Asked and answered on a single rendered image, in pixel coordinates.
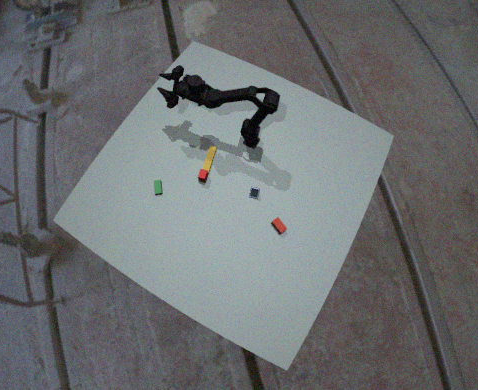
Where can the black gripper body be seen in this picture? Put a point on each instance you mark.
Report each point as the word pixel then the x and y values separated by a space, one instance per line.
pixel 179 88

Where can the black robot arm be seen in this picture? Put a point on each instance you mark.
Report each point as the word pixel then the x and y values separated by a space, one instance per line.
pixel 214 98

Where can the yellow bar with red block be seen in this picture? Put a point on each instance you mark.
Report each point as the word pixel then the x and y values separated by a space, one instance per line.
pixel 203 173

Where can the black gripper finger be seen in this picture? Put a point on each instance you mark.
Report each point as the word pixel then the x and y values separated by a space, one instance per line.
pixel 166 76
pixel 165 93

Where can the green bar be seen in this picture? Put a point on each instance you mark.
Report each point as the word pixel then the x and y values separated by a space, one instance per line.
pixel 157 187

